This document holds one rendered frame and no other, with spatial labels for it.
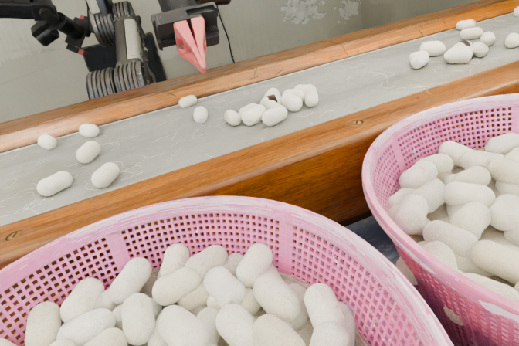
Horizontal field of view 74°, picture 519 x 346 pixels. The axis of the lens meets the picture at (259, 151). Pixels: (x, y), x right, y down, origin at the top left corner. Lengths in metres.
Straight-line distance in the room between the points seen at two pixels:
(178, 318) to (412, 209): 0.16
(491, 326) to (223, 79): 0.54
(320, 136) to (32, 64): 2.31
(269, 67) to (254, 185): 0.41
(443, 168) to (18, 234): 0.34
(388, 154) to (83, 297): 0.25
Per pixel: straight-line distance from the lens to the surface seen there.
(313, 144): 0.31
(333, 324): 0.20
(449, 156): 0.33
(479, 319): 0.21
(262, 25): 2.69
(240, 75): 0.65
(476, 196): 0.28
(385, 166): 0.30
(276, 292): 0.21
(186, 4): 0.60
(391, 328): 0.19
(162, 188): 0.30
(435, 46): 0.66
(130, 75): 0.81
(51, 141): 0.58
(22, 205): 0.44
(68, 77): 2.52
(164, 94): 0.63
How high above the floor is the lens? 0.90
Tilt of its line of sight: 25 degrees down
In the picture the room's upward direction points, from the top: 11 degrees counter-clockwise
